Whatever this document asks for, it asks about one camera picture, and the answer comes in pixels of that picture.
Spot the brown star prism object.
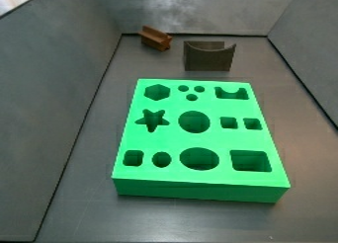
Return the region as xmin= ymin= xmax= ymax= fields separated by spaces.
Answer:
xmin=139 ymin=26 xmax=171 ymax=51

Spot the dark grey cradle fixture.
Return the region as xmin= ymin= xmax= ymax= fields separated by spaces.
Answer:
xmin=183 ymin=40 xmax=237 ymax=71

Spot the green shape sorter block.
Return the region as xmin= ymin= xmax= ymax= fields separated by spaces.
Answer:
xmin=113 ymin=79 xmax=290 ymax=203

